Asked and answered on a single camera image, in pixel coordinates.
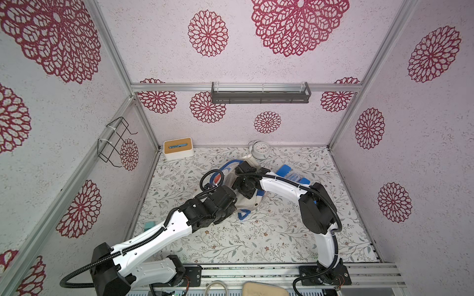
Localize black wire wall rack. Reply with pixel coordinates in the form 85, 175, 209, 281
96, 117, 139, 171

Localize clear blue compass set case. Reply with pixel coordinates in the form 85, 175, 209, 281
285, 171, 303, 183

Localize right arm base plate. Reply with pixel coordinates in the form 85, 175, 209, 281
299, 262, 352, 286

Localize white canvas bag blue handles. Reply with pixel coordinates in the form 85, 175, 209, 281
209, 154, 265, 221

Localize white tissue box wooden top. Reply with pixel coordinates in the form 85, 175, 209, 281
163, 138, 195, 161

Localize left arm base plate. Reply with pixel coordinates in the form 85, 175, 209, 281
161, 265, 202, 287

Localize black wall shelf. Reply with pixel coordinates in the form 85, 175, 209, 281
211, 83, 312, 104

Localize beige object at front edge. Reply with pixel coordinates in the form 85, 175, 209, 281
241, 282, 290, 296

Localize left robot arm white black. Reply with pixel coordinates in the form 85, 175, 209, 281
59, 169, 237, 296

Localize small teal object on table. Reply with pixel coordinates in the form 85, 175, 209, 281
143, 221, 156, 232

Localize white cable loop front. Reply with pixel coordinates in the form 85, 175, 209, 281
204, 280, 230, 296

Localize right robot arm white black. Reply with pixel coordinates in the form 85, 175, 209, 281
233, 162, 352, 296

